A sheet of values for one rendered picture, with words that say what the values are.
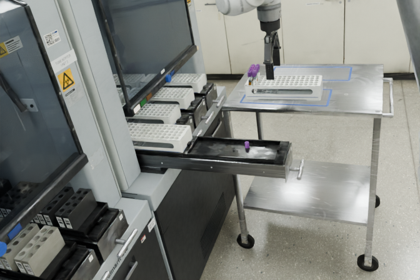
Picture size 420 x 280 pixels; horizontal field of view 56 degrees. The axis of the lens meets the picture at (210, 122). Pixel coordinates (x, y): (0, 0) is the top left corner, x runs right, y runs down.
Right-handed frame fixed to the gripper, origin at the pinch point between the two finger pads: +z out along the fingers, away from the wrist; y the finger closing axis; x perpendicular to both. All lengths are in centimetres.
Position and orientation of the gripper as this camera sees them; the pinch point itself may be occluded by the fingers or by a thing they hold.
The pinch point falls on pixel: (273, 69)
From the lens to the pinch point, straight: 158.9
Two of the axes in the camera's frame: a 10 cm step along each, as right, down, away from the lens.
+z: 1.5, 8.6, 4.8
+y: 3.1, -5.0, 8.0
